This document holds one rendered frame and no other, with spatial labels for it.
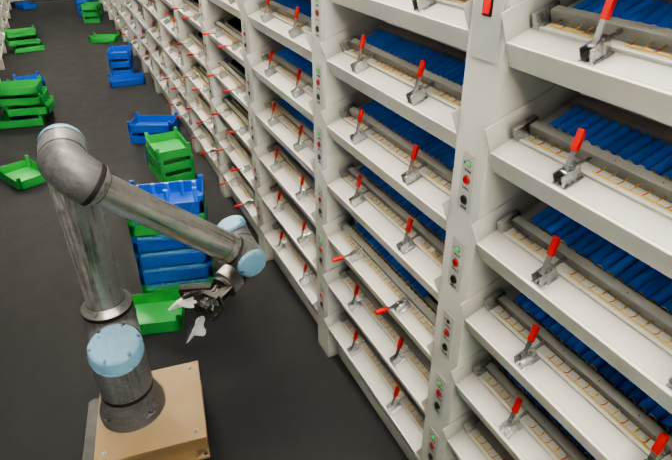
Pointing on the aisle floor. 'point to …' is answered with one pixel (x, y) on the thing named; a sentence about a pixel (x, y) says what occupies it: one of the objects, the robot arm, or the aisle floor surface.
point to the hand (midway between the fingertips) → (175, 326)
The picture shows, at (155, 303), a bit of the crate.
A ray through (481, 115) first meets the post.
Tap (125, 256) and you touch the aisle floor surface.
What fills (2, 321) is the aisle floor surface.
